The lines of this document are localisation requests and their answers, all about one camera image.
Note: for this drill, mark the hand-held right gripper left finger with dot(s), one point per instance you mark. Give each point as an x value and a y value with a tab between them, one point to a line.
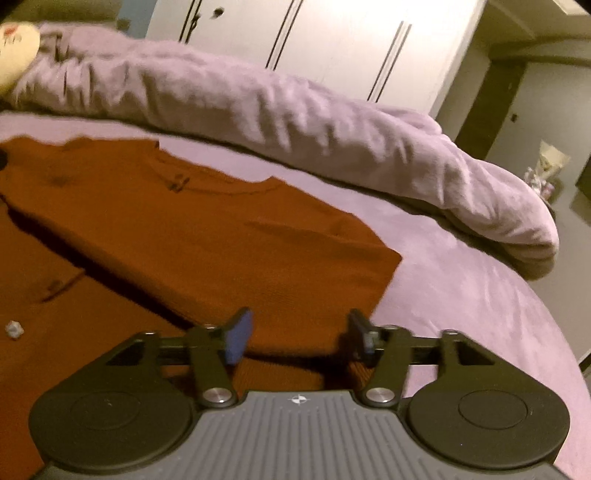
238	339

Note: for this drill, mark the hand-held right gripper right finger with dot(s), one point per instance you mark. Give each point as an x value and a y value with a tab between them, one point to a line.
364	339

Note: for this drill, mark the rust brown shirt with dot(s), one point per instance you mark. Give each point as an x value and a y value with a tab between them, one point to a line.
194	240

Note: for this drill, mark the bed with purple sheet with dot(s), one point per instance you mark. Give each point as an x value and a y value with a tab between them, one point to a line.
461	300

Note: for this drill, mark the lilac fluffy duvet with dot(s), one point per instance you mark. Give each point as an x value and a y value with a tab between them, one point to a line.
286	120

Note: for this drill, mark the small white paper scrap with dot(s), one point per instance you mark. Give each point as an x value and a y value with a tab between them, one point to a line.
11	330

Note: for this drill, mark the small side table with figurines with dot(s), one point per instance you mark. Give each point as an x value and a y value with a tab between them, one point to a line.
549	164

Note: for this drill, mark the dark door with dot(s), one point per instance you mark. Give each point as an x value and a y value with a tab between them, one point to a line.
494	106

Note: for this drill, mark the dark furniture piece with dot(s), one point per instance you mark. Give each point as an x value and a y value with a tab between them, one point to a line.
584	184

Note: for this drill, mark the white wardrobe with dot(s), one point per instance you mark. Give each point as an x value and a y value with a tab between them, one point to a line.
332	41

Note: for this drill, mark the pale yellow pillow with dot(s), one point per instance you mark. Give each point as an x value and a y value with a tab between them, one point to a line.
14	50

